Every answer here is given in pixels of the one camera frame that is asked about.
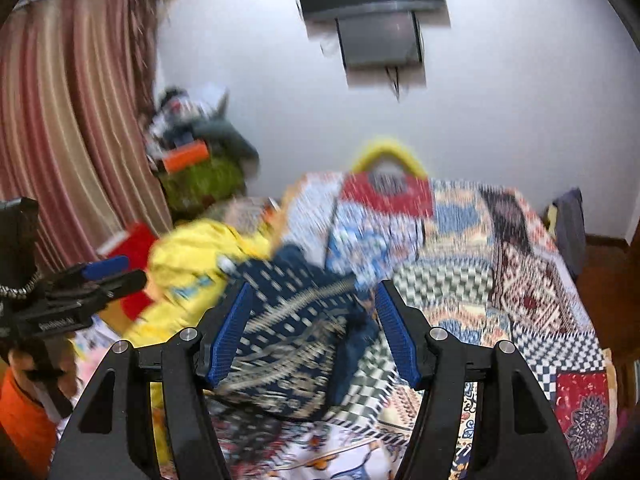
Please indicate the yellow garment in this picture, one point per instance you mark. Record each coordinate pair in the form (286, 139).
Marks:
(200, 260)

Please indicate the orange box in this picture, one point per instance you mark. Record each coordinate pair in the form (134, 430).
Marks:
(185, 156)

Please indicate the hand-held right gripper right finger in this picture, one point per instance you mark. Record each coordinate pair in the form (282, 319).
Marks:
(395, 330)

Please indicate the red cloth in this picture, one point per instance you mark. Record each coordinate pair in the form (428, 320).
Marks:
(135, 245)

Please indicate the grey neck pillow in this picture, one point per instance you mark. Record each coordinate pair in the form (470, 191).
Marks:
(230, 135)

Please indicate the patchwork bedspread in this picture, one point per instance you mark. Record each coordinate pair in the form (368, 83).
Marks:
(500, 285)

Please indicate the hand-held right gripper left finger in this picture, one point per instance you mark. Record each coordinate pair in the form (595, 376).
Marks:
(230, 335)

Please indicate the beige blanket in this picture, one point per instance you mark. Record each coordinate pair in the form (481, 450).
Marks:
(611, 375)

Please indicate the small black wall monitor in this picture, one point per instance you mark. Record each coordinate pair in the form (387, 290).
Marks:
(380, 40)

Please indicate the pile of clothes and papers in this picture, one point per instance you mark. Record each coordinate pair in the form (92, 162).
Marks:
(185, 110)

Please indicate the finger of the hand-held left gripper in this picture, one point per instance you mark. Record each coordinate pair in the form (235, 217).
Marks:
(105, 266)
(120, 282)

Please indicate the dark grey garment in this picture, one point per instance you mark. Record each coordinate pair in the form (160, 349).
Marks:
(570, 225)

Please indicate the person's left hand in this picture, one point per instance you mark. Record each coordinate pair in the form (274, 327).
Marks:
(19, 359)

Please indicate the white printed cloth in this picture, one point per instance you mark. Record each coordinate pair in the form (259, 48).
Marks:
(95, 352)

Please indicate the striped red curtain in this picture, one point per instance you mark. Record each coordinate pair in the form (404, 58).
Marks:
(75, 135)

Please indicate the navy patterned hoodie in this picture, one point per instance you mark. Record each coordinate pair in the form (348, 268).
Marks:
(295, 320)

